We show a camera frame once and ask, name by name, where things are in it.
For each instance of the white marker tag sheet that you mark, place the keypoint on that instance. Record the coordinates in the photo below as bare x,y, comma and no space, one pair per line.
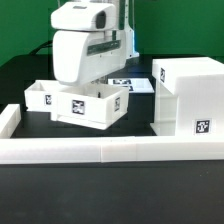
135,85

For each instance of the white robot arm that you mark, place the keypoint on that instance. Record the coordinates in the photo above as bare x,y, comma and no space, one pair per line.
108,16

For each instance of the white drawer tray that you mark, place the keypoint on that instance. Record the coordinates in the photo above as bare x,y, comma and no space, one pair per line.
92,105
42,95

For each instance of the white front drawer tray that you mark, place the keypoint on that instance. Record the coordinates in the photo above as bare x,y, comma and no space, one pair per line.
92,105

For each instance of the white drawer cabinet box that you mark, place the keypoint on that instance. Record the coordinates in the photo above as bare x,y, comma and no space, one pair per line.
189,97

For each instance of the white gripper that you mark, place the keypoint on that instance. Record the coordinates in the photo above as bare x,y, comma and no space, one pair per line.
82,57

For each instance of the white rear drawer tray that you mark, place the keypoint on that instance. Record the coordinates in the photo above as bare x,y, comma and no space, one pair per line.
42,95

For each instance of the white U-shaped fence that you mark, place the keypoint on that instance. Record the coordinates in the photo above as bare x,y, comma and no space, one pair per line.
101,150

